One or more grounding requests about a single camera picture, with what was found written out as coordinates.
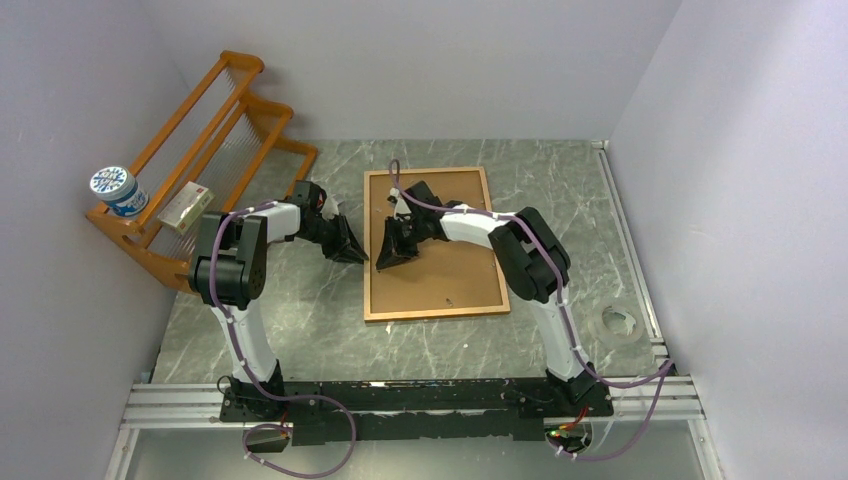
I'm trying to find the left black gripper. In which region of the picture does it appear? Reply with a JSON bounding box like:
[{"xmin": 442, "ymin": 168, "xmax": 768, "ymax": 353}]
[{"xmin": 299, "ymin": 213, "xmax": 369, "ymax": 265}]

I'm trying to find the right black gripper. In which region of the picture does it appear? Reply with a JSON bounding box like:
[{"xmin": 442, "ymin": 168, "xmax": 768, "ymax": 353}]
[{"xmin": 375, "ymin": 216, "xmax": 426, "ymax": 270}]

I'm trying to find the brown backing board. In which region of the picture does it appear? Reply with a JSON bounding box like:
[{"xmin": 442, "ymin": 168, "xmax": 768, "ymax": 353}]
[{"xmin": 369, "ymin": 173, "xmax": 503, "ymax": 315}]

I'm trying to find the wooden picture frame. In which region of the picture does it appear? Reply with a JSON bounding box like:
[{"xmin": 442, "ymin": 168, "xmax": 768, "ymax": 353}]
[{"xmin": 362, "ymin": 166, "xmax": 513, "ymax": 324}]

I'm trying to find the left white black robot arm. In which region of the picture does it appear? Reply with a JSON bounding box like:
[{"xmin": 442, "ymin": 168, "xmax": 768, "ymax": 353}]
[{"xmin": 188, "ymin": 180, "xmax": 368, "ymax": 421}]

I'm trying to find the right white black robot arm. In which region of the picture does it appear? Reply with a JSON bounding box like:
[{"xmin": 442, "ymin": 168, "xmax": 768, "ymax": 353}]
[{"xmin": 376, "ymin": 181, "xmax": 613, "ymax": 416}]

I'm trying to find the orange wooden shelf rack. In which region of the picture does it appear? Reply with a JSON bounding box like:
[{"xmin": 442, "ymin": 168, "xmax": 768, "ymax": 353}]
[{"xmin": 86, "ymin": 50, "xmax": 318, "ymax": 292}]

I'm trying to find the white red small box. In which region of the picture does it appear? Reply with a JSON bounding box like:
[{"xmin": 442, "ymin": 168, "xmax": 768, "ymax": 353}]
[{"xmin": 157, "ymin": 181, "xmax": 214, "ymax": 234}]

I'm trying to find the clear tape roll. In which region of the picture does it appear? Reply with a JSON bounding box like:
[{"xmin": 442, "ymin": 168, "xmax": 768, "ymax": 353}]
[{"xmin": 589, "ymin": 299, "xmax": 645, "ymax": 348}]

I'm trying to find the blue white round tin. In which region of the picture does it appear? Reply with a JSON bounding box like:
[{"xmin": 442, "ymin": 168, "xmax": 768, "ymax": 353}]
[{"xmin": 89, "ymin": 166, "xmax": 150, "ymax": 218}]

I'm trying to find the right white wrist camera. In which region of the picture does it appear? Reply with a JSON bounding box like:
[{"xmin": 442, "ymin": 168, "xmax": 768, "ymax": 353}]
[{"xmin": 388, "ymin": 188, "xmax": 410, "ymax": 218}]

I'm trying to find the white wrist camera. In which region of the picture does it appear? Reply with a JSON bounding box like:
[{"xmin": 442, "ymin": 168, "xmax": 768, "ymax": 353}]
[
  {"xmin": 388, "ymin": 188, "xmax": 410, "ymax": 218},
  {"xmin": 321, "ymin": 194, "xmax": 340, "ymax": 220}
]

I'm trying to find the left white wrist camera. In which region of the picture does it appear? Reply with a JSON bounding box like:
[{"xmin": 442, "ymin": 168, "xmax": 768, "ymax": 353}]
[{"xmin": 321, "ymin": 194, "xmax": 340, "ymax": 220}]

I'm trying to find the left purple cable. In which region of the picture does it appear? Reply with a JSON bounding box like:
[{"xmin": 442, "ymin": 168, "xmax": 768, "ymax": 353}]
[{"xmin": 208, "ymin": 201, "xmax": 359, "ymax": 480}]

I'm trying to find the purple cable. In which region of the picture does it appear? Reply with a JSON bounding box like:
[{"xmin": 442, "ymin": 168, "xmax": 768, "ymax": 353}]
[
  {"xmin": 387, "ymin": 158, "xmax": 674, "ymax": 463},
  {"xmin": 208, "ymin": 201, "xmax": 359, "ymax": 480}
]

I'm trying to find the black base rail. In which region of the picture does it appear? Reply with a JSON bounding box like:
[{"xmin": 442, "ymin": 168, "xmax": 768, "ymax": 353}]
[{"xmin": 219, "ymin": 376, "xmax": 614, "ymax": 446}]

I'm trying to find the aluminium extrusion rail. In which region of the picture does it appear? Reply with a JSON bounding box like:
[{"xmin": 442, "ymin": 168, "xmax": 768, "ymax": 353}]
[{"xmin": 104, "ymin": 380, "xmax": 723, "ymax": 480}]

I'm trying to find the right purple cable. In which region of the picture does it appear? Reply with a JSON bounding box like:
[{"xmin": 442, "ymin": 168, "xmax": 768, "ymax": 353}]
[{"xmin": 387, "ymin": 158, "xmax": 674, "ymax": 463}]

